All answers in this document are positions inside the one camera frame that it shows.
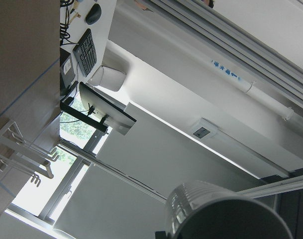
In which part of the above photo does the black power adapter box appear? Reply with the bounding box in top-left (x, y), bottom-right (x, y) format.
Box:
top-left (60, 47), bottom-right (75, 96)

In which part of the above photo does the black monitor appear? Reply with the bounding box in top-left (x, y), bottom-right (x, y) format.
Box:
top-left (79, 82), bottom-right (136, 135)

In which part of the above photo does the white wire cup rack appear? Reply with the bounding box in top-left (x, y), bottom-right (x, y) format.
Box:
top-left (0, 120), bottom-right (60, 187)

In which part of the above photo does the black computer mouse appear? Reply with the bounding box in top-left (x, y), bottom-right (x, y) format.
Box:
top-left (85, 3), bottom-right (101, 25)

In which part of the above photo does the white ikea cup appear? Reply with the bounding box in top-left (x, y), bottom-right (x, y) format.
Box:
top-left (165, 181), bottom-right (293, 239)

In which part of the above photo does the black keyboard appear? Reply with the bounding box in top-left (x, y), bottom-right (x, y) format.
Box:
top-left (73, 28), bottom-right (97, 77)

